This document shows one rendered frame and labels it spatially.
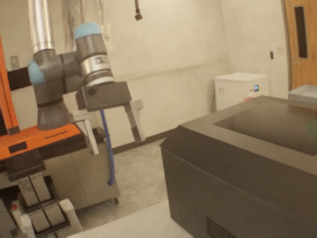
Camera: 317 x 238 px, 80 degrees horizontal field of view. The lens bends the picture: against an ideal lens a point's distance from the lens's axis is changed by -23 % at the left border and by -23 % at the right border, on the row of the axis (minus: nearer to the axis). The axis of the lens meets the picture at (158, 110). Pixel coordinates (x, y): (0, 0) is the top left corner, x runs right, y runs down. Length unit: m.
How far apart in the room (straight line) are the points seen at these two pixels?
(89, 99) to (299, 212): 0.46
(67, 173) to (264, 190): 1.77
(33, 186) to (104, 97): 0.55
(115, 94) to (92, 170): 1.51
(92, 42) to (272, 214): 0.53
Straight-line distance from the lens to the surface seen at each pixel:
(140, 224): 0.72
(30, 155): 0.89
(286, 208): 0.36
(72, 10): 0.86
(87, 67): 0.57
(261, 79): 3.64
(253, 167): 0.39
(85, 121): 0.52
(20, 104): 1.89
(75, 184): 2.06
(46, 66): 0.67
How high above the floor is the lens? 1.38
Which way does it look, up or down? 15 degrees down
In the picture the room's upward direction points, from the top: 8 degrees counter-clockwise
